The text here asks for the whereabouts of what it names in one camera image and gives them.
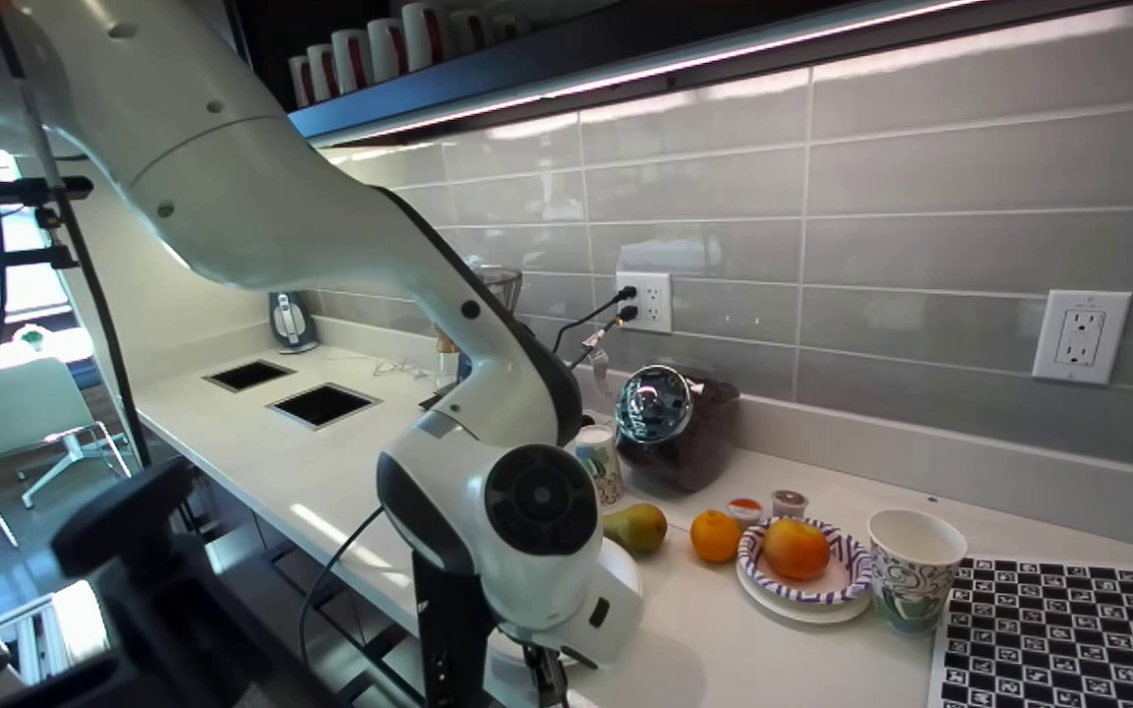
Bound under-shelf light strip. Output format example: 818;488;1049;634
316;0;1133;168

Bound striped rim paper plate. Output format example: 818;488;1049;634
736;512;881;628

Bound clear glass cup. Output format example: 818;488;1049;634
471;265;526;319

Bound white outlet with plugs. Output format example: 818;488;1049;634
613;269;676;335

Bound small patterned cup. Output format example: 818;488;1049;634
572;438;635;508

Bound dark coffee machine chrome top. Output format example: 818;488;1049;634
609;363;745;501

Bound green yellow pear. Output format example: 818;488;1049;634
601;501;674;561

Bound orange fruit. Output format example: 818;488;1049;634
761;514;838;585
689;508;748;572

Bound small round metal appliance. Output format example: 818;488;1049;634
264;287;321;356

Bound large patterned cup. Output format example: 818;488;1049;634
860;508;971;634

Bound white outdoor chair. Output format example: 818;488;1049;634
0;356;139;547

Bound black white checkerboard mat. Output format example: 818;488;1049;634
926;555;1133;708

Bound black power cord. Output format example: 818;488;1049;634
546;282;645;378

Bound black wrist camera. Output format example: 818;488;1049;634
411;547;504;708

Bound black wall shelf unit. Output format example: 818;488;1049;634
227;0;1121;150

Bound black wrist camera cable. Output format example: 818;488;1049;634
293;501;394;672

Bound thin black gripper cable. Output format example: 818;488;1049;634
522;641;573;708

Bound white mug red handle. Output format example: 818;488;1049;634
365;15;404;87
303;41;339;101
328;29;370;93
286;53;316;109
399;0;443;74

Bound black metal cart frame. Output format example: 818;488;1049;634
0;455;375;708

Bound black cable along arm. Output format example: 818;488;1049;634
13;74;158;467

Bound white wall outlet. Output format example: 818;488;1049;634
1032;287;1133;391

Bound black camera stand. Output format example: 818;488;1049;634
0;172;99;282

